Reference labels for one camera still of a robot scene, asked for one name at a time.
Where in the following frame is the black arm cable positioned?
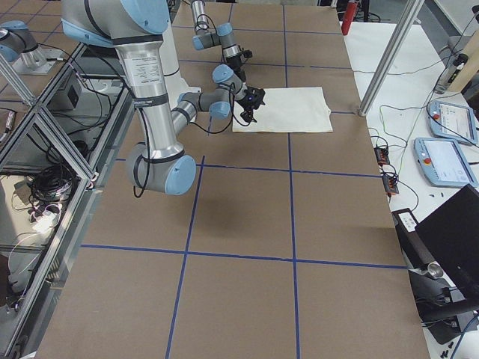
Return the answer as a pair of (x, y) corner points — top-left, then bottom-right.
(194, 85), (244, 135)

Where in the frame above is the far blue teach pendant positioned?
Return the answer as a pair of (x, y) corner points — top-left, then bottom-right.
(427, 100), (478, 145)

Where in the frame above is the blue teach pendant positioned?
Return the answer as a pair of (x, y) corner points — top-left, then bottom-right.
(427, 100), (478, 145)
(413, 138), (478, 188)

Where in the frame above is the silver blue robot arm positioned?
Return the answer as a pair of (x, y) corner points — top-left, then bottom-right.
(61, 1), (265, 195)
(190, 1), (251, 82)

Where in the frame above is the cream long-sleeve cat shirt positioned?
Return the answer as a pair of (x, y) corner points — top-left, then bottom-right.
(233, 87), (333, 133)

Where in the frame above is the near blue teach pendant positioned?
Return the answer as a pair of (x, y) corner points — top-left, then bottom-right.
(413, 138), (478, 188)

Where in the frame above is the near orange circuit board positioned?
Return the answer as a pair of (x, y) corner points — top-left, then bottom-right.
(382, 173), (399, 197)

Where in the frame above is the tangled floor cable pile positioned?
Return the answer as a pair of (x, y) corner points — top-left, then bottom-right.
(10, 164), (79, 225)

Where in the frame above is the far orange circuit board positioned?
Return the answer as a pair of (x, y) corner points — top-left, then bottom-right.
(374, 146), (391, 166)

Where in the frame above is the clear bottle on desk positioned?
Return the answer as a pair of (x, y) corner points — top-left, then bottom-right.
(433, 53), (469, 94)

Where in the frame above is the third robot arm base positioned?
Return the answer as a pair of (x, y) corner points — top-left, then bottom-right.
(1, 20), (64, 76)

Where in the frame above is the orange circuit board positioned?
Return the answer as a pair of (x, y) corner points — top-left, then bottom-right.
(382, 173), (399, 197)
(374, 146), (391, 166)

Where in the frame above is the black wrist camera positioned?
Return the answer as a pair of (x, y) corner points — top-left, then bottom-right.
(241, 49), (253, 60)

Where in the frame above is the black monitor on arm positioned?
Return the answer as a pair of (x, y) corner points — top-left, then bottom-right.
(415, 185), (478, 298)

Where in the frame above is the red fire extinguisher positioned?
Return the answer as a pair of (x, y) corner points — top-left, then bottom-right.
(341, 0), (358, 36)

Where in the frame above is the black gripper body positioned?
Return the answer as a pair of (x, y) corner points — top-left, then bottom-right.
(226, 54), (246, 81)
(239, 86), (265, 112)

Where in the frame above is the grey aluminium frame post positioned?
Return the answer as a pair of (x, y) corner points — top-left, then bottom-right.
(358, 0), (425, 117)

